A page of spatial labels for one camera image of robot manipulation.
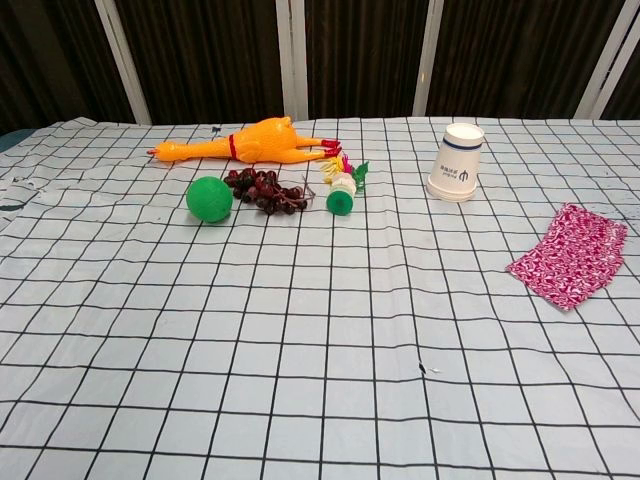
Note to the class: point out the feather shuttlecock with green base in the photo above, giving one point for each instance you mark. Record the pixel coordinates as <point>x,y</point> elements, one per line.
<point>341,202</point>

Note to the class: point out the blue table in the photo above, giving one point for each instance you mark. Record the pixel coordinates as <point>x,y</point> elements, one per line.
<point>7,140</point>

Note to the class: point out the yellow rubber chicken toy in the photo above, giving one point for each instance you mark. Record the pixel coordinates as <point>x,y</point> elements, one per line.
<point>260,145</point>

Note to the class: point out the white lidded jar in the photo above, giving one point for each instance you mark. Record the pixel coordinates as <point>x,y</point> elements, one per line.
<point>452,170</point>

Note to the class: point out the white black-checked tablecloth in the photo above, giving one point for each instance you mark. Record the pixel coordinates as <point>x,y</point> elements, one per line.
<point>320,325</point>

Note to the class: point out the large pink glitter pouch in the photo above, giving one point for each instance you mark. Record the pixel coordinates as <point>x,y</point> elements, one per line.
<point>570,255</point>

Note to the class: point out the dark red grape bunch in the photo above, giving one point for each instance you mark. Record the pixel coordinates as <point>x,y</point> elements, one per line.
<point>265,192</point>

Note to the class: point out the green rubber ball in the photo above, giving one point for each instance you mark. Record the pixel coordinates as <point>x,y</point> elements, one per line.
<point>210,200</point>

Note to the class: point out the white frame post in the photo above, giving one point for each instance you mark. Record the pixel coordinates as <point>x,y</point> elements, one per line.
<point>430,55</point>
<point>607,60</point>
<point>122,60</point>
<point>292,60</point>

